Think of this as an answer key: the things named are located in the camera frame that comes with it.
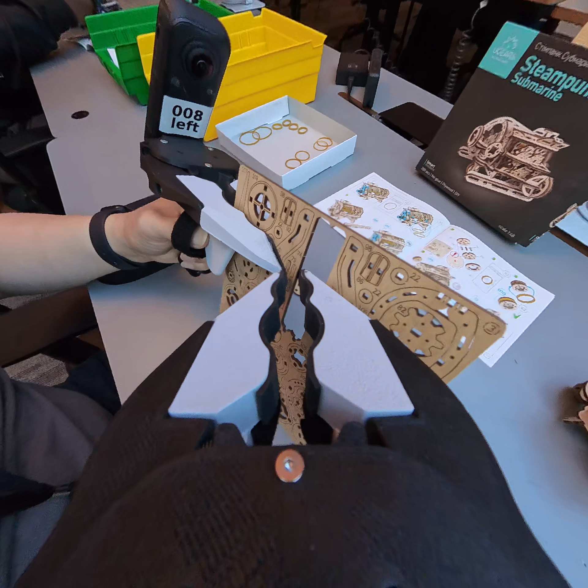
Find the green plastic bin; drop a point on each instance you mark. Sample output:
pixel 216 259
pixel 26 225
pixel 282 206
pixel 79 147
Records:
pixel 119 41

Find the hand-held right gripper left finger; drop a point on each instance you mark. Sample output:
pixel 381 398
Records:
pixel 225 367

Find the laser-cut wooden parts sheet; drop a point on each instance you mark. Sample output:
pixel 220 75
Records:
pixel 390 285

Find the person's left hand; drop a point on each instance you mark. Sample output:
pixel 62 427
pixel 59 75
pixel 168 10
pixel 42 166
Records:
pixel 142 234

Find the black power adapter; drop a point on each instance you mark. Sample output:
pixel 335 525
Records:
pixel 351 69

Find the open instruction booklet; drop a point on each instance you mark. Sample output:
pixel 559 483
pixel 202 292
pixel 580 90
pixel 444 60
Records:
pixel 459 248

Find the person's grey shirt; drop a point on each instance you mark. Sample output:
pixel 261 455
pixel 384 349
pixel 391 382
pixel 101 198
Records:
pixel 41 436

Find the shallow white cardboard box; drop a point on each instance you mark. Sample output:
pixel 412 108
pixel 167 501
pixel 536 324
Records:
pixel 285 147

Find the yellow plastic bin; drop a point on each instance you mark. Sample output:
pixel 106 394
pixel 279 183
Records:
pixel 271 59

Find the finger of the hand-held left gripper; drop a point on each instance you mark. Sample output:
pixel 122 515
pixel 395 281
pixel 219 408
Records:
pixel 234 229

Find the black wristband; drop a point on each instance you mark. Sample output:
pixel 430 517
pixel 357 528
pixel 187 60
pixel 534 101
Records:
pixel 99 234

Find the person's left forearm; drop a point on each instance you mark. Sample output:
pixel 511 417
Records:
pixel 41 248

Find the black upright device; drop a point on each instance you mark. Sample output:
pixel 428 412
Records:
pixel 373 78

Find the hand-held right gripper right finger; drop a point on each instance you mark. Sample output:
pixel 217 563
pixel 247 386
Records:
pixel 358 367

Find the assembled wooden model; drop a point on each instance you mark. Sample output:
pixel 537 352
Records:
pixel 579 406

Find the dark flat pad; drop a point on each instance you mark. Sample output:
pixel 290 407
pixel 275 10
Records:
pixel 411 121

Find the dark model kit box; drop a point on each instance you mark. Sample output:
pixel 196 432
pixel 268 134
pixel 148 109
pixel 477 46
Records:
pixel 496 115

